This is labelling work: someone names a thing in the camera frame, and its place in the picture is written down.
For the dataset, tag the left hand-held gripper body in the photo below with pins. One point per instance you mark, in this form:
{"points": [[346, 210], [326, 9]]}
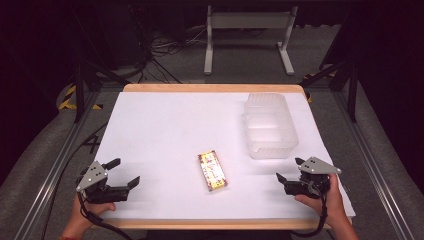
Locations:
{"points": [[93, 176]]}

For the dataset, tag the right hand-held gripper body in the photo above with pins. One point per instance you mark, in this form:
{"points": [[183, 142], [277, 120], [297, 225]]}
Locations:
{"points": [[316, 166]]}

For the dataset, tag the clear plastic container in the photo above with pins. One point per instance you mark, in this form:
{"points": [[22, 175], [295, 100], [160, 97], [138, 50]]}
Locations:
{"points": [[270, 128]]}

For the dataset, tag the yellow and red snack packet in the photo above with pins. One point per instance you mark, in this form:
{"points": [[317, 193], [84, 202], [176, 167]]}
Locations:
{"points": [[212, 170]]}

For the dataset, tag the person's left hand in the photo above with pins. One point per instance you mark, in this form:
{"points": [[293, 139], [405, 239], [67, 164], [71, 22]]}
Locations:
{"points": [[83, 215]]}

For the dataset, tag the person's right hand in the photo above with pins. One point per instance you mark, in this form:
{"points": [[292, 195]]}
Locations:
{"points": [[333, 203]]}

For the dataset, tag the white table cover sheet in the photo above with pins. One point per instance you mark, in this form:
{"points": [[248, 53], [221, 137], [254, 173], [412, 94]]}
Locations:
{"points": [[166, 133]]}

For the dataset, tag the yellow and black floor tape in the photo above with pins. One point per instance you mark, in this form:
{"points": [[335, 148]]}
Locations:
{"points": [[68, 98]]}

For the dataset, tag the black tripod stand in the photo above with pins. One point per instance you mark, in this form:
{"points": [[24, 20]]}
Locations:
{"points": [[80, 86], [351, 86]]}

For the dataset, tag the white metal stand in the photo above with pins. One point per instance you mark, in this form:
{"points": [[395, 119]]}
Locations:
{"points": [[248, 20]]}

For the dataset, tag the aluminium floor rail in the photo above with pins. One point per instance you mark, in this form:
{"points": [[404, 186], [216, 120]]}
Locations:
{"points": [[56, 166], [370, 166]]}

